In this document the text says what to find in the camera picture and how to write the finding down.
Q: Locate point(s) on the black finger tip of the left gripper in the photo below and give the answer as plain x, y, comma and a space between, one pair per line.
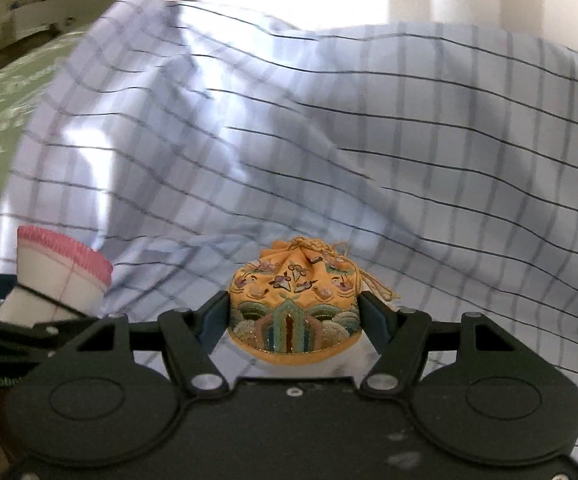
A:
34, 343

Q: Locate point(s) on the white pink-edged towel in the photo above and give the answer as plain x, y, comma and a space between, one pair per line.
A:
58, 279

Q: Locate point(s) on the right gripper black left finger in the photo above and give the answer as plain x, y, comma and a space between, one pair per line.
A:
189, 338

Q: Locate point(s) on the yellow embroidered drawstring pouch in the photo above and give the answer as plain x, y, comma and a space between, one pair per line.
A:
297, 303

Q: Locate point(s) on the white blue checkered cloth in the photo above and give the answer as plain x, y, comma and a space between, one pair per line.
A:
179, 140

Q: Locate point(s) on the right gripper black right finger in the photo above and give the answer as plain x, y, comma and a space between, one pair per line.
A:
399, 337

